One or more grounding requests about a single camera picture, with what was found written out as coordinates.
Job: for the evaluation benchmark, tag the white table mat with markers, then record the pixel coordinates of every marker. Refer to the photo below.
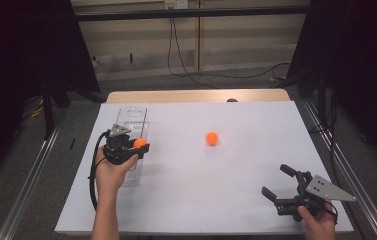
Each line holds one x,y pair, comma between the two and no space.
209,186

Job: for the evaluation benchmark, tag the person's left hand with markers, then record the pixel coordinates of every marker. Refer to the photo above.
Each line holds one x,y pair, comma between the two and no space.
109,176

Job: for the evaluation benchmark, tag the aluminium rail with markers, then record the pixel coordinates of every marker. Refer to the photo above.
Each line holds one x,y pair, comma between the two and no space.
352,180
26,186

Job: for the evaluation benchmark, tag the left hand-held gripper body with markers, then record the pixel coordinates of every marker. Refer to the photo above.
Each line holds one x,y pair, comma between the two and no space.
117,146

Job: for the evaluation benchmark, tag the dark round knob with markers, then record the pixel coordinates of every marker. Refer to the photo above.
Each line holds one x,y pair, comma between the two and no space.
232,100

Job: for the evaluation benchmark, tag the person's right hand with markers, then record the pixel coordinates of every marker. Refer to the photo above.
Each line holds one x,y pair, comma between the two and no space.
321,226

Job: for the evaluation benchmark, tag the black metal stand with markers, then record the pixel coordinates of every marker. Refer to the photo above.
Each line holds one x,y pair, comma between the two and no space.
322,100
48,113

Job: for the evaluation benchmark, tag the white wall socket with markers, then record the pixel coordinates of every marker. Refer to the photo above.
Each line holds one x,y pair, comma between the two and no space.
176,3

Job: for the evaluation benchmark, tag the clear plastic box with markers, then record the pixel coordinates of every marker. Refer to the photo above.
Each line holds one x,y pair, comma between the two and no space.
132,116

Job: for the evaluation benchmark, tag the black metal crossbar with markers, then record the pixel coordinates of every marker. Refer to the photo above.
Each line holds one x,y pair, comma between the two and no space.
192,13

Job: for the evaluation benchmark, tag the black curtain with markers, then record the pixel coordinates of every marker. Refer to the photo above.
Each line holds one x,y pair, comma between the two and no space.
359,66
26,50

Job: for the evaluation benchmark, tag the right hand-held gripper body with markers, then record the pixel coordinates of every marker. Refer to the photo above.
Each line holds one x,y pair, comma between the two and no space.
326,190

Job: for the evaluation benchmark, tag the black pen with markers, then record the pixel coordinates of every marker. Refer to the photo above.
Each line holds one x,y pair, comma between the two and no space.
72,143

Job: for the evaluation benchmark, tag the orange ping-pong ball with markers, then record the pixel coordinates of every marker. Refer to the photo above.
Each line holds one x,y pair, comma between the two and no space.
211,138
139,143

